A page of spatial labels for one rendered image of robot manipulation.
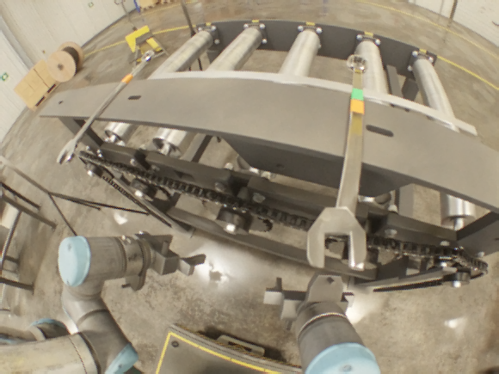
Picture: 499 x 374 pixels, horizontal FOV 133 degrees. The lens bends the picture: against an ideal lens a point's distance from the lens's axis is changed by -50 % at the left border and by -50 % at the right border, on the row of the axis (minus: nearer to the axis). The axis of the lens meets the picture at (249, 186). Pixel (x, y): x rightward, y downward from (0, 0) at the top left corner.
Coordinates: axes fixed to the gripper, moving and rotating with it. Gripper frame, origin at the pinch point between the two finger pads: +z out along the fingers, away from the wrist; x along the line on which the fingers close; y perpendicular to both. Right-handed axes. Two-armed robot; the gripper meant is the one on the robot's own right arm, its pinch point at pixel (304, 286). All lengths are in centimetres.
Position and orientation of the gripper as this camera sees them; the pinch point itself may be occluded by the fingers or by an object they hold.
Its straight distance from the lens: 55.4
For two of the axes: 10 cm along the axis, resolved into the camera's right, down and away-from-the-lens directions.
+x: 9.9, 1.1, -0.9
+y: -1.1, 9.9, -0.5
